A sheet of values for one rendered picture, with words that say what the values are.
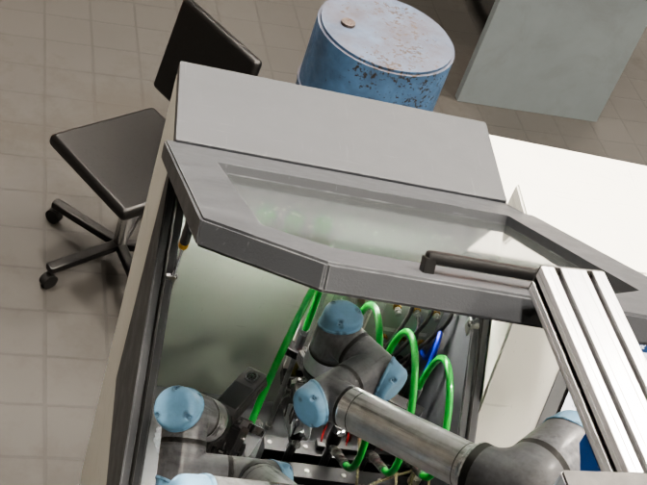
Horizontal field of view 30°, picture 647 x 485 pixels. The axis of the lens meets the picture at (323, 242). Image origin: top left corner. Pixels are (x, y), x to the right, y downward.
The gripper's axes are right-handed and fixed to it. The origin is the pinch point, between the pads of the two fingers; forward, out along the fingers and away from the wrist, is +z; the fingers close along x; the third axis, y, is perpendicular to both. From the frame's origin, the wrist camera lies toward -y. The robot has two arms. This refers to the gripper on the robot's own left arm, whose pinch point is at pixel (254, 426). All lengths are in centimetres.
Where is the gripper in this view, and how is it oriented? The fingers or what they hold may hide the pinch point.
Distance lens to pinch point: 228.7
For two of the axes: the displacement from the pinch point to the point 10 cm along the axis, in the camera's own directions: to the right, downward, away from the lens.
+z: 2.9, 2.9, 9.1
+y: -4.3, 8.9, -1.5
